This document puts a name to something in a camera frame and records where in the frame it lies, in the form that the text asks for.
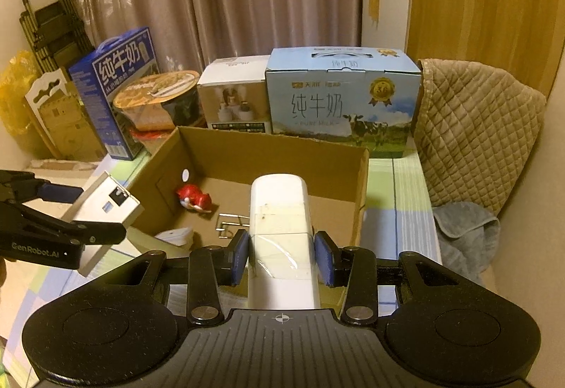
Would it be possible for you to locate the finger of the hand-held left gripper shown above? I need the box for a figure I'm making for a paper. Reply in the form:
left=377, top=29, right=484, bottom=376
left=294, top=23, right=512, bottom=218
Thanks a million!
left=0, top=169, right=83, bottom=203
left=0, top=203, right=127, bottom=245

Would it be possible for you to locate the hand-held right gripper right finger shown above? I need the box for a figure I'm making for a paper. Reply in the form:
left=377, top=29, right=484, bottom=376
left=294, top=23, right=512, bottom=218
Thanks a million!
left=314, top=231, right=475, bottom=326

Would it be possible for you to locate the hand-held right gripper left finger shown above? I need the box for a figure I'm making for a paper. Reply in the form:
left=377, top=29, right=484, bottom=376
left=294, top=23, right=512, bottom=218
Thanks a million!
left=93, top=229, right=250, bottom=326

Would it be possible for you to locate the white wall socket panel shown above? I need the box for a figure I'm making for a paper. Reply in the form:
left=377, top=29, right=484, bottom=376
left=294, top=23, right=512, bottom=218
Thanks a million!
left=73, top=171, right=145, bottom=279

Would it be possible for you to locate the metal wire hook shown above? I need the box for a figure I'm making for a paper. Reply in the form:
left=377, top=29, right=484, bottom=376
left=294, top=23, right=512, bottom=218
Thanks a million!
left=216, top=212, right=252, bottom=241

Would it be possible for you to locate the white power strip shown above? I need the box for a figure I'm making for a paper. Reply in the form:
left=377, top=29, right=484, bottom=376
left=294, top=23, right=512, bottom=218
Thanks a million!
left=246, top=174, right=322, bottom=310

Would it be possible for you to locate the translucent plastic cover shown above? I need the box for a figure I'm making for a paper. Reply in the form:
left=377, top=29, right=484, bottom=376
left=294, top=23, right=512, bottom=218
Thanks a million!
left=156, top=227, right=195, bottom=249

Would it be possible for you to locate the red toy figure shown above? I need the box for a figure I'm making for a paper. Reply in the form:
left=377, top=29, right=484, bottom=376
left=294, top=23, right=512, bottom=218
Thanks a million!
left=175, top=184, right=213, bottom=213

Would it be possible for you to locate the brown cardboard box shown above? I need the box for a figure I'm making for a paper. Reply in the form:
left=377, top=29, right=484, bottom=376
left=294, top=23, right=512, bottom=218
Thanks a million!
left=128, top=125, right=370, bottom=319

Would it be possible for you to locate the printed brown cardboard carton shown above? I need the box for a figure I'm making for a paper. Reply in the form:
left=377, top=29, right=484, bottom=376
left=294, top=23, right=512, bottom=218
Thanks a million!
left=31, top=81, right=107, bottom=162

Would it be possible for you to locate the checked tablecloth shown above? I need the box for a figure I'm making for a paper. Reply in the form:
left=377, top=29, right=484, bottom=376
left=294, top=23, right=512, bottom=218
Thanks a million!
left=0, top=140, right=445, bottom=388

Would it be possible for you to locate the dark blue milk carton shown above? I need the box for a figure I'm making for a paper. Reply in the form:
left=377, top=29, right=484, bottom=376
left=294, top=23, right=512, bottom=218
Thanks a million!
left=68, top=27, right=160, bottom=162

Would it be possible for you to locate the white cutout cardboard piece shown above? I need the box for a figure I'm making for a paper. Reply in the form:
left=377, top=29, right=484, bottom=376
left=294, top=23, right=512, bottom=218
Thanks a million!
left=24, top=68, right=70, bottom=129

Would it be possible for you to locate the yellow plastic bag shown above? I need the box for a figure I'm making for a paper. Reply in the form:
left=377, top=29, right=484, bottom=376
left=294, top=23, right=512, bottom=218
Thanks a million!
left=0, top=57, right=43, bottom=138

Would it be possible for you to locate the red instant noodle bowl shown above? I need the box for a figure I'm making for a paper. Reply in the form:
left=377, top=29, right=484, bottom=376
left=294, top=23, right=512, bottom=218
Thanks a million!
left=130, top=127, right=178, bottom=142

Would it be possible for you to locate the green instant noodle bowl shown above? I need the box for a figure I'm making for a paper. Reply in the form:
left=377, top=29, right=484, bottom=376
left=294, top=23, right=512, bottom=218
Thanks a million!
left=112, top=70, right=200, bottom=131

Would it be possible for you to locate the grey cloth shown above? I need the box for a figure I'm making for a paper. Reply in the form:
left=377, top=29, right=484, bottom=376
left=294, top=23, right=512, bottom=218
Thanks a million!
left=432, top=201, right=502, bottom=283

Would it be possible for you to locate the light blue milk carton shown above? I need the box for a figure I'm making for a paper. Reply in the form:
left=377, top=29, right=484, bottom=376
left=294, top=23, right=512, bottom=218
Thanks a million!
left=265, top=46, right=423, bottom=159

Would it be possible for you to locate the white product box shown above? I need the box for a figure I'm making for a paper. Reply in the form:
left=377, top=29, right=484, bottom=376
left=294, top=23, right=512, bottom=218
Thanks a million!
left=196, top=55, right=271, bottom=134

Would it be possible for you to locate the black folding stool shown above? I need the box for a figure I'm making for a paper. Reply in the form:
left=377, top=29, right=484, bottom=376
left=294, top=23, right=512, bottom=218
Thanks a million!
left=20, top=0, right=96, bottom=67

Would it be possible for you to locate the beige quilted chair cover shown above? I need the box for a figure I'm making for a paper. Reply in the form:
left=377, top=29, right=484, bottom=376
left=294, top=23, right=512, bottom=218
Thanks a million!
left=412, top=58, right=549, bottom=220

